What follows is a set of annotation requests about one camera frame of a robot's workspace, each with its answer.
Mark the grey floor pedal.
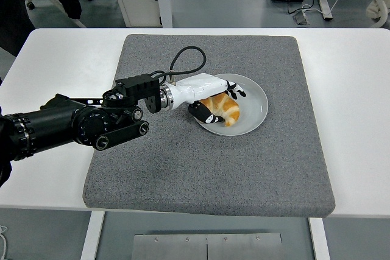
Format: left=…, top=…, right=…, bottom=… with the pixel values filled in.
left=292, top=10, right=311, bottom=26

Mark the round grey plate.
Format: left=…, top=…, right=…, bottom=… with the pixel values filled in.
left=191, top=73, right=269, bottom=136

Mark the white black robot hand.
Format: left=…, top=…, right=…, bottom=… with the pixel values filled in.
left=170, top=72, right=247, bottom=125

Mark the white table leg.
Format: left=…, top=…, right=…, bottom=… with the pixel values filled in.
left=79, top=211, right=106, bottom=260
left=308, top=217, right=332, bottom=260

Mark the grey metal plate with screws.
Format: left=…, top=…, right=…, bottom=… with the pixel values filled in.
left=131, top=233, right=283, bottom=260

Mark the white thin cable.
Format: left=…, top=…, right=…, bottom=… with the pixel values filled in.
left=0, top=225, right=9, bottom=260

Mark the grey felt mat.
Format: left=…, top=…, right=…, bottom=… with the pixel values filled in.
left=82, top=33, right=336, bottom=219

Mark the golden croissant bread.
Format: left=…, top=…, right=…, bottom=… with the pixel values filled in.
left=199, top=91, right=241, bottom=127

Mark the person in dark clothes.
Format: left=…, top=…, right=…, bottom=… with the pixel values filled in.
left=0, top=0, right=36, bottom=57

